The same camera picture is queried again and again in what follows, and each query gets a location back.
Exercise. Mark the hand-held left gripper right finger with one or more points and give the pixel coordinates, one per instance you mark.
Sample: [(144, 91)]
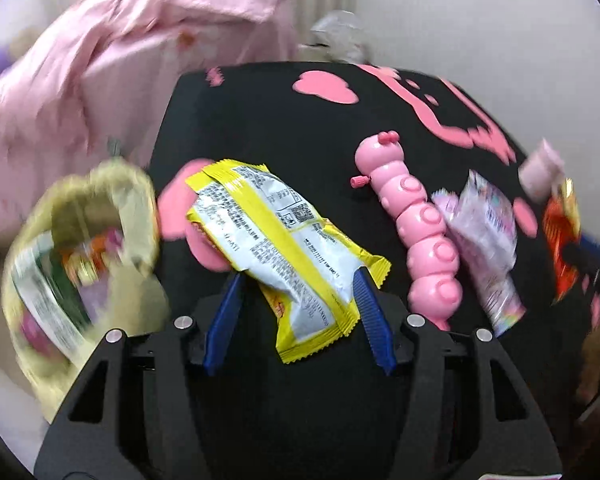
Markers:
[(372, 315)]

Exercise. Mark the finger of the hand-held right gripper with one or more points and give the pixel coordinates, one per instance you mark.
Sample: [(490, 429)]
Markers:
[(592, 255)]

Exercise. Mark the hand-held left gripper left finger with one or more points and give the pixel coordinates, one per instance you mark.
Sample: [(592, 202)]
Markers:
[(224, 315)]

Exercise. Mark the orange red snack packet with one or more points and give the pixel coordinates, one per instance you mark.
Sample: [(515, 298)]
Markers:
[(557, 240)]

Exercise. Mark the yellow silver snack packet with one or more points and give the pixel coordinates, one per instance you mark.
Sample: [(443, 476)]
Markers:
[(280, 240)]

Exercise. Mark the yellow plastic bag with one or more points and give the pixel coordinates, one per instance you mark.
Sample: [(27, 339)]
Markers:
[(130, 200)]

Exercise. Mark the green white milk pouch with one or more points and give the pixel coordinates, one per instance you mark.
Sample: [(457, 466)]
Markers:
[(45, 295)]

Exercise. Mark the pink caterpillar toy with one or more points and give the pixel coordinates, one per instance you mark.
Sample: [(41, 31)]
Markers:
[(425, 240)]

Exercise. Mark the pink cylindrical cup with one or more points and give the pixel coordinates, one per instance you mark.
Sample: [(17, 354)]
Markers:
[(540, 170)]

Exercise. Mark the white holographic wrapper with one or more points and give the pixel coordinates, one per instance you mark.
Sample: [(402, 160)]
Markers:
[(485, 240)]

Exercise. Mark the black pink printed tablecloth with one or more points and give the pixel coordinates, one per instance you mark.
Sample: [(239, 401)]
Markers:
[(290, 125)]

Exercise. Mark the white crumpled plastic bag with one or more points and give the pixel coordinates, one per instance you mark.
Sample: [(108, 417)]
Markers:
[(340, 35)]

